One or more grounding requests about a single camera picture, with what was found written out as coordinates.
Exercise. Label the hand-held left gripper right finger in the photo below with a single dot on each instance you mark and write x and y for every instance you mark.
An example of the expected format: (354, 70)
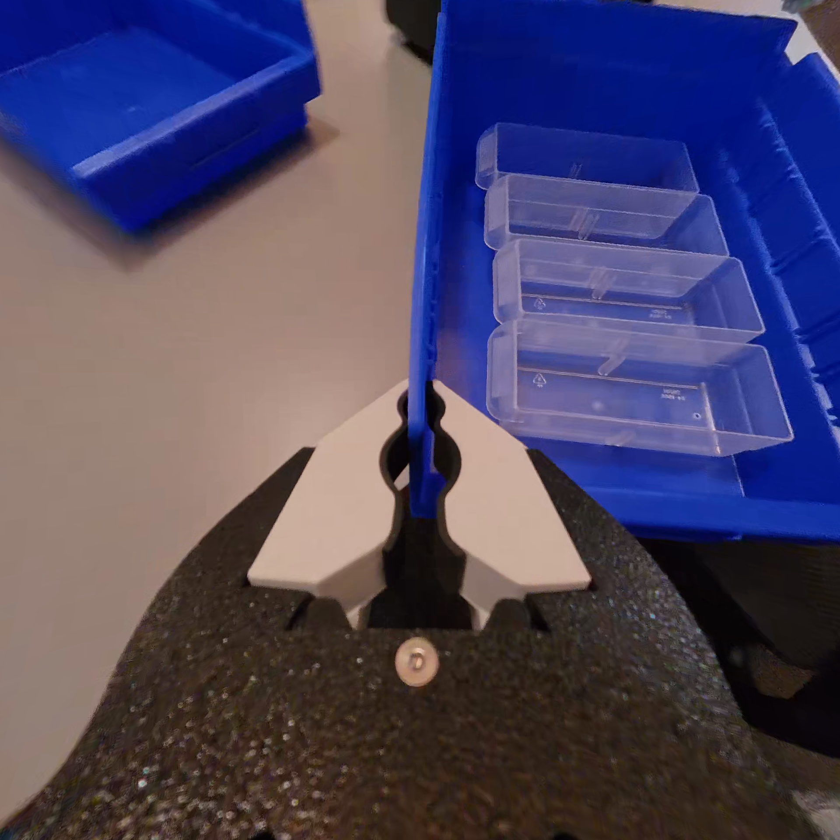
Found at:
(512, 525)

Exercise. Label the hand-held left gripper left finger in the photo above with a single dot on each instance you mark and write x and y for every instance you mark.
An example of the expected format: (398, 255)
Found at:
(328, 512)

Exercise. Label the clear plastic drawer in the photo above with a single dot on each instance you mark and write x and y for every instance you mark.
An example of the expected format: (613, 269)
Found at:
(623, 308)
(623, 213)
(623, 407)
(590, 154)

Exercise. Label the blue plastic storage bin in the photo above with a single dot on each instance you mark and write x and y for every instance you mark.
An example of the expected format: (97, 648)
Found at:
(131, 98)
(590, 79)

